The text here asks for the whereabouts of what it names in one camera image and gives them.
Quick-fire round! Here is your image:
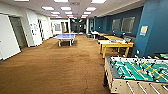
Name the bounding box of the blue ping pong table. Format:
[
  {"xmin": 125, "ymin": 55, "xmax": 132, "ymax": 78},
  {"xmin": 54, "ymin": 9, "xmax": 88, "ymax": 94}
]
[{"xmin": 53, "ymin": 32, "xmax": 77, "ymax": 48}]

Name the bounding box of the dark trash can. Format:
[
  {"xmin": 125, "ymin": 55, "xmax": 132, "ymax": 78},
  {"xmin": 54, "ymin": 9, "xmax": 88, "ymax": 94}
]
[{"xmin": 86, "ymin": 32, "xmax": 92, "ymax": 39}]

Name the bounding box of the interior glass window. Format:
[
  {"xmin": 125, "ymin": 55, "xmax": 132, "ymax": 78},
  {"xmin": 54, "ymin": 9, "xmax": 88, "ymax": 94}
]
[
  {"xmin": 111, "ymin": 18, "xmax": 122, "ymax": 33},
  {"xmin": 121, "ymin": 16, "xmax": 136, "ymax": 34}
]

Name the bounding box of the orange bowl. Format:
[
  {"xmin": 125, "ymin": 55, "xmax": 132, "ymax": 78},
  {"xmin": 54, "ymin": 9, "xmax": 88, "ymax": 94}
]
[{"xmin": 113, "ymin": 40, "xmax": 124, "ymax": 45}]

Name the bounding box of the dark open doorway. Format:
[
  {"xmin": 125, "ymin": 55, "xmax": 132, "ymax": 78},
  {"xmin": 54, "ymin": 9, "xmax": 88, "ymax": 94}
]
[{"xmin": 9, "ymin": 16, "xmax": 28, "ymax": 50}]

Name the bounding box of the foosball table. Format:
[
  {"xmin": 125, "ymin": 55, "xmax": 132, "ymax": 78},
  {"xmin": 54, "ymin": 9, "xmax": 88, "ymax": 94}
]
[{"xmin": 103, "ymin": 52, "xmax": 168, "ymax": 94}]

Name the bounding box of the white table with toys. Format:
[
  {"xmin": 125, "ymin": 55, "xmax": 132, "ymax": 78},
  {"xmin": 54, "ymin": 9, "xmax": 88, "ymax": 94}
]
[{"xmin": 98, "ymin": 38, "xmax": 135, "ymax": 60}]

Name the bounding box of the tan framed wall poster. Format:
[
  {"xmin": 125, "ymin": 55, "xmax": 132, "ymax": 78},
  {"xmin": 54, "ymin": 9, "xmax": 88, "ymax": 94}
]
[{"xmin": 139, "ymin": 25, "xmax": 149, "ymax": 37}]

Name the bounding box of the rectangular ceiling light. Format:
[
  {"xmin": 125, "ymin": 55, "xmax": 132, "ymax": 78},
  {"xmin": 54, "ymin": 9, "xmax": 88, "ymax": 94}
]
[
  {"xmin": 41, "ymin": 5, "xmax": 55, "ymax": 11},
  {"xmin": 50, "ymin": 11, "xmax": 61, "ymax": 15},
  {"xmin": 60, "ymin": 6, "xmax": 73, "ymax": 12},
  {"xmin": 85, "ymin": 6, "xmax": 98, "ymax": 12},
  {"xmin": 82, "ymin": 11, "xmax": 94, "ymax": 15},
  {"xmin": 64, "ymin": 11, "xmax": 74, "ymax": 15}
]

